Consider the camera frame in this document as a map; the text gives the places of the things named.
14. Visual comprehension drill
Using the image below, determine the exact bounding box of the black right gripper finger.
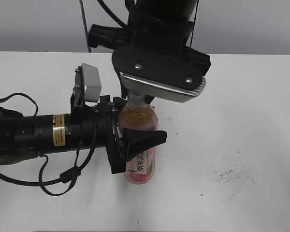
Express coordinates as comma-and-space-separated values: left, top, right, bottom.
144, 95, 155, 105
121, 85, 129, 99

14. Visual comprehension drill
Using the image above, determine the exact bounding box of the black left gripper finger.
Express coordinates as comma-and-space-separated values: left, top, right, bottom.
122, 128, 167, 162
111, 97, 127, 114

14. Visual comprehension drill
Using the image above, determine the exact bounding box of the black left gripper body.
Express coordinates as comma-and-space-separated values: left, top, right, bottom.
68, 95, 126, 174

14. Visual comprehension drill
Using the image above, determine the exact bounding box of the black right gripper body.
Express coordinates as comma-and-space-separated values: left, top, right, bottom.
112, 29, 211, 90

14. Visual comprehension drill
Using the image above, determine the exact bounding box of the peach oolong tea bottle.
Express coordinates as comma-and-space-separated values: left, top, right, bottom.
117, 104, 158, 184

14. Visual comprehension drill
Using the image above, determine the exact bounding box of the white bottle cap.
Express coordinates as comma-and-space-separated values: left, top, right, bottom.
127, 92, 146, 107

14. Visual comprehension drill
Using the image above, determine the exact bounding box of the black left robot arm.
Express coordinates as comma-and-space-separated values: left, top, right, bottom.
0, 96, 167, 174

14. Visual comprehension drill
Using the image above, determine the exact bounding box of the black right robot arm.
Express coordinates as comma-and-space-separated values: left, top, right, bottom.
87, 0, 211, 103

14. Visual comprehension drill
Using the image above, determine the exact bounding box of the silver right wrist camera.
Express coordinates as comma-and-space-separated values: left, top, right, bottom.
119, 72, 206, 103

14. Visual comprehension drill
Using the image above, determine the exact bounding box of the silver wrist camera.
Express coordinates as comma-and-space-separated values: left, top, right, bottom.
72, 63, 102, 107
119, 72, 206, 103

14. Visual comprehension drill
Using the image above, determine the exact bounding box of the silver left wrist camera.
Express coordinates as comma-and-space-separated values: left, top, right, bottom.
72, 63, 102, 107

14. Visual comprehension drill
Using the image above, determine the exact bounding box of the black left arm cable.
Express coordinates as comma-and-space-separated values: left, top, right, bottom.
0, 92, 97, 196

